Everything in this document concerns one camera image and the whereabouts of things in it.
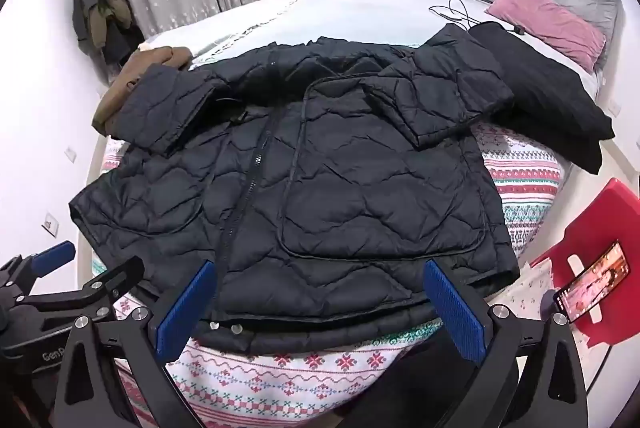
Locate white floral cloth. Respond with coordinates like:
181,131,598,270
492,258,568,324

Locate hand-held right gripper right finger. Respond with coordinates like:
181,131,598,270
422,259,585,428

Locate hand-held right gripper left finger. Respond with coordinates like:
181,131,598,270
52,259,226,428

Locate light blue bed sheet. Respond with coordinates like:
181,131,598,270
187,0,601,76

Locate black cable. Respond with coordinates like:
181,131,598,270
429,0,526,35

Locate patterned red green blanket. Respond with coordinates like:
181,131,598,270
90,123,573,428

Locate hanging dark coats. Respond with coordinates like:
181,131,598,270
72,0,147,70

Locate white phone holder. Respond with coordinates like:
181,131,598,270
566,253,603,324

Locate red chair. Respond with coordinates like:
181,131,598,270
530,178,640,349

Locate black quilted jacket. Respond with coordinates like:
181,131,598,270
69,24,521,354

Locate pink pillow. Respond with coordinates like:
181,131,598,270
485,0,607,74

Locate smartphone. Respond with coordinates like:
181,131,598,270
555,242,631,324

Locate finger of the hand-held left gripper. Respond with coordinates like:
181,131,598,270
20,256,146,326
0,240,77,304

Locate black knit sweater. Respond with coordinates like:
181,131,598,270
470,22,616,174

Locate brown garment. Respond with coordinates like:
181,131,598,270
91,45,193,136

